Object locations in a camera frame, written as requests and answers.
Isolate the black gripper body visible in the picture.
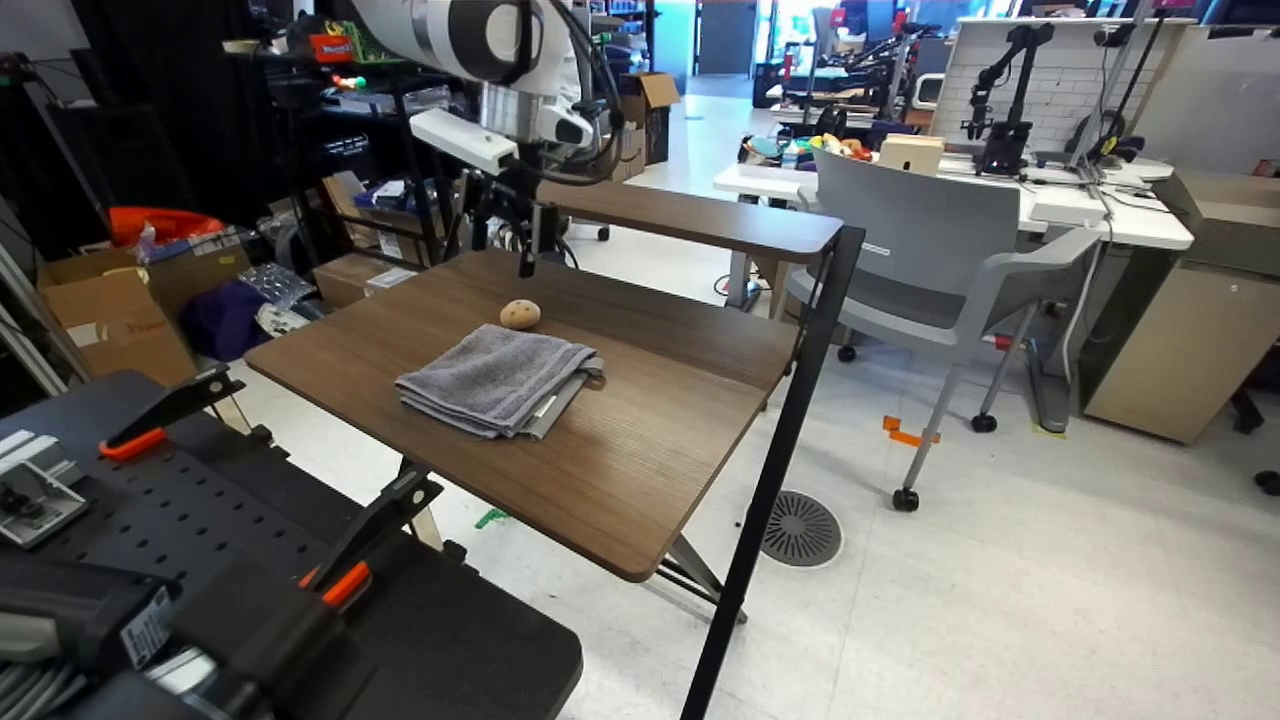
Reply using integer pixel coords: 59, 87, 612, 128
509, 156, 544, 277

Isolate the round beige cookie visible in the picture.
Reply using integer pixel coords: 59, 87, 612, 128
499, 299, 544, 334

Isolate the grey towel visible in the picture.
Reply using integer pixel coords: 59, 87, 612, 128
395, 324, 603, 442

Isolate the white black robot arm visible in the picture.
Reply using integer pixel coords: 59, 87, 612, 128
352, 0, 624, 205

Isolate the long brown wooden desk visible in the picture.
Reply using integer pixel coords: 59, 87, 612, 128
536, 181, 839, 256

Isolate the grey office chair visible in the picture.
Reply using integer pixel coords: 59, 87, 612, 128
817, 156, 1099, 512

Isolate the brown cardboard box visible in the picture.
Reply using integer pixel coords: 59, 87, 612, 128
37, 247, 247, 390

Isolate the black orange clamp front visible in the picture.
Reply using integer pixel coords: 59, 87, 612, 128
223, 470, 438, 720

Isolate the black orange clamp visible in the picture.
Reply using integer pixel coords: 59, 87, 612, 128
96, 369, 239, 463
223, 470, 438, 720

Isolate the round floor drain cover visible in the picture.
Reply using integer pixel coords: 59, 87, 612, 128
764, 491, 839, 570

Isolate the black tripod pole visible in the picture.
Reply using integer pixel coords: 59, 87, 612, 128
681, 228, 865, 720

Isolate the black orange clamp rear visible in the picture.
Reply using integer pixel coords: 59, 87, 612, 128
96, 369, 239, 463

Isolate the black perforated workbench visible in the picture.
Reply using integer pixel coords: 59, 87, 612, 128
0, 372, 582, 720

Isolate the beige cabinet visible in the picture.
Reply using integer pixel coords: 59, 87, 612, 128
1082, 171, 1280, 446

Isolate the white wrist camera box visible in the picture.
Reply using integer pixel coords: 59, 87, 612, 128
407, 107, 519, 175

